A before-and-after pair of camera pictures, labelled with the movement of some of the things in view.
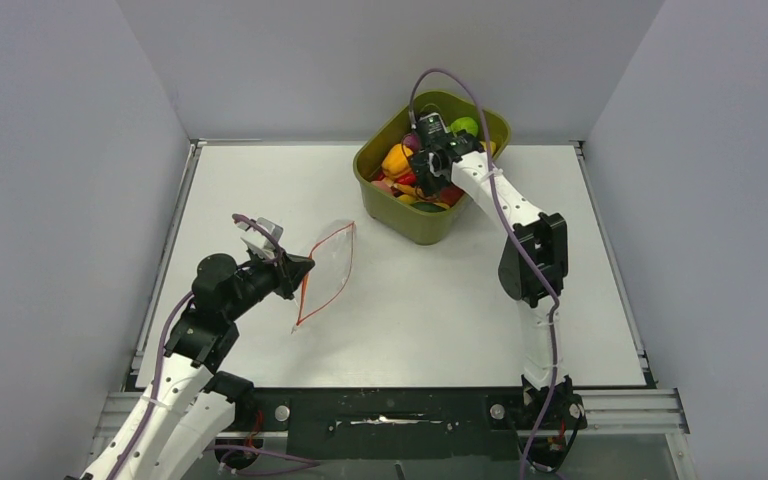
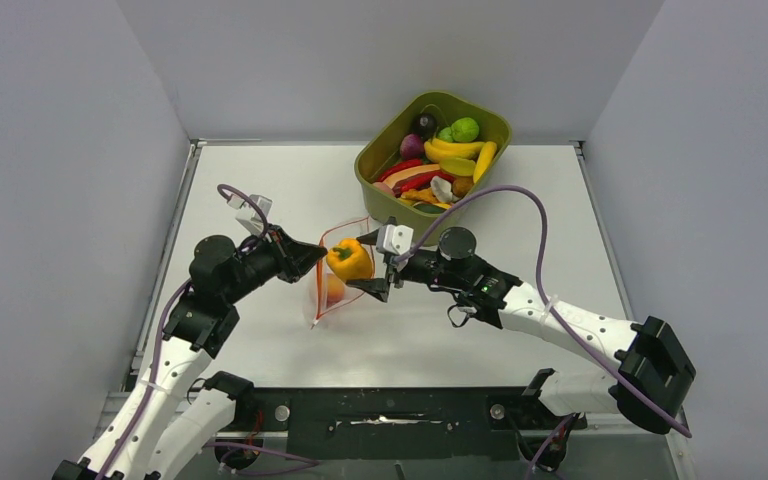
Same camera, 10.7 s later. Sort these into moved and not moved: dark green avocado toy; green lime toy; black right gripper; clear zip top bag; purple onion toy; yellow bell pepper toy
Moved: black right gripper; clear zip top bag; yellow bell pepper toy
Not moved: green lime toy; dark green avocado toy; purple onion toy
